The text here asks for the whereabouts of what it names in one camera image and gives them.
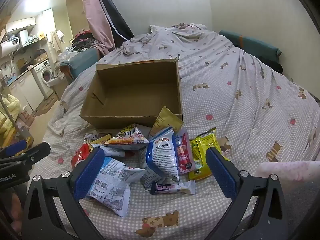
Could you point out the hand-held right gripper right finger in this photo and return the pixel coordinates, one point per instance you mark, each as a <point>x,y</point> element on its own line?
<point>221,175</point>

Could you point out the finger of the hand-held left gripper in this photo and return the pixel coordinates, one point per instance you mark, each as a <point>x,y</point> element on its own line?
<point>37,152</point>
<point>16,147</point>

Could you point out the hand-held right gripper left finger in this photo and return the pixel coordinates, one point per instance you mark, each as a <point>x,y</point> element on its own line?
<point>88,175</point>

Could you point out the light blue white snack packet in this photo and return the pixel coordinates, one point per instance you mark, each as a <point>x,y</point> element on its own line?
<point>112,185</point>

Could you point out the small yellow red snack packet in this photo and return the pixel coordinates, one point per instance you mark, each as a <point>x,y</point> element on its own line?
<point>102,139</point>

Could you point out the small white snack packet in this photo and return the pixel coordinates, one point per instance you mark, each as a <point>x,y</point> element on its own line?
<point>91,136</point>

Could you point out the pink red cartoon snack packet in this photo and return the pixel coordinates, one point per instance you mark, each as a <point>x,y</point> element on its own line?
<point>184,155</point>

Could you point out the small dark white bar packet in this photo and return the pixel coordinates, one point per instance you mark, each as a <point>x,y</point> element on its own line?
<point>172,187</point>

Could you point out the grey white snack packet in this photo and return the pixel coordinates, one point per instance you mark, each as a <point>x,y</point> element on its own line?
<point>147,180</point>

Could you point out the large blue white snack packet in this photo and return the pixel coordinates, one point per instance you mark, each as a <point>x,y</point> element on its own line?
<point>162,155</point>

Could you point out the tan gold snack packet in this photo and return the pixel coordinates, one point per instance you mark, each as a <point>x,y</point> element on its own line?
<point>165,122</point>

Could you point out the brown cardboard box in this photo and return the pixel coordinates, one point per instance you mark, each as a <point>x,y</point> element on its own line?
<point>137,87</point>

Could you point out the person's left hand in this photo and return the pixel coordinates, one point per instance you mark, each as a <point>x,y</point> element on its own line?
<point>15,205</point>

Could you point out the yellow quilted jacket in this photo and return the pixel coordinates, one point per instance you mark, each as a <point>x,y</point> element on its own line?
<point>10,110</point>

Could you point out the brown floor mat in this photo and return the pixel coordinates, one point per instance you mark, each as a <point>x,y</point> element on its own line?
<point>46,105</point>

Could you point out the white kitchen base cabinet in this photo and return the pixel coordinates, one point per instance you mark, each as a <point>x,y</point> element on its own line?
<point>23,87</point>

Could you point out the white basin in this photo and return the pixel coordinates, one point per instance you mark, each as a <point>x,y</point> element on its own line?
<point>53,81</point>

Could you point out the white washing machine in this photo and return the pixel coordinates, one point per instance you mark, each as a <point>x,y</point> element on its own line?
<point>43,72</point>

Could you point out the brown carton on counter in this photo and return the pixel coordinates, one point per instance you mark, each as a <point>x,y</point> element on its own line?
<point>40,57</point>

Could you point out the teal padded bench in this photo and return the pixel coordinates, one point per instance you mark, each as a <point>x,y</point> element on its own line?
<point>77,60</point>

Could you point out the white water heater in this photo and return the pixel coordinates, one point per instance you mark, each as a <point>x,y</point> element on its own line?
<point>7,45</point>

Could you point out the clear plastic bags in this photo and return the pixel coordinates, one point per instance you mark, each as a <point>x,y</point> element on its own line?
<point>66,52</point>

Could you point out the white cylindrical canister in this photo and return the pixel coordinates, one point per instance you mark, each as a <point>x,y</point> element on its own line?
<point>23,35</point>

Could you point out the hanging beige towel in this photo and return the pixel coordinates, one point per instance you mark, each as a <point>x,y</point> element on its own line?
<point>56,40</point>

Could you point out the black cloth bundle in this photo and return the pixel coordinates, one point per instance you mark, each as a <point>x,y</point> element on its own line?
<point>276,67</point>

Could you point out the pile of dark clothes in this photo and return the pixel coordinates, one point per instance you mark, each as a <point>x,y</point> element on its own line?
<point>82,40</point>

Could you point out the teal folded mat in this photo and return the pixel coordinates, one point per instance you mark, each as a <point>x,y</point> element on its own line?
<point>250,43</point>

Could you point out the black curtain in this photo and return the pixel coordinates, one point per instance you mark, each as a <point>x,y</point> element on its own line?
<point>112,12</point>

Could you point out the white wall cabinet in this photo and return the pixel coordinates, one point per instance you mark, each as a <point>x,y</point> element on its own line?
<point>21,24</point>

